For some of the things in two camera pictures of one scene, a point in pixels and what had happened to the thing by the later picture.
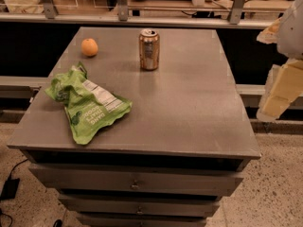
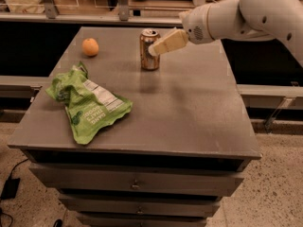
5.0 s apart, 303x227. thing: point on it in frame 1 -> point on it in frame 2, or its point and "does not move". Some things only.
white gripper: (292, 32) -> (196, 25)
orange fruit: (89, 46) does not move
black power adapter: (9, 189) does not move
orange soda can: (149, 49) does not move
